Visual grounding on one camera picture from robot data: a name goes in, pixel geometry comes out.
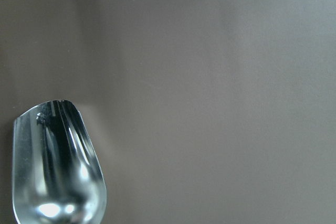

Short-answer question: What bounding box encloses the metal ice scoop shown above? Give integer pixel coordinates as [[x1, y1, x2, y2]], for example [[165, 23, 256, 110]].
[[12, 100, 107, 223]]

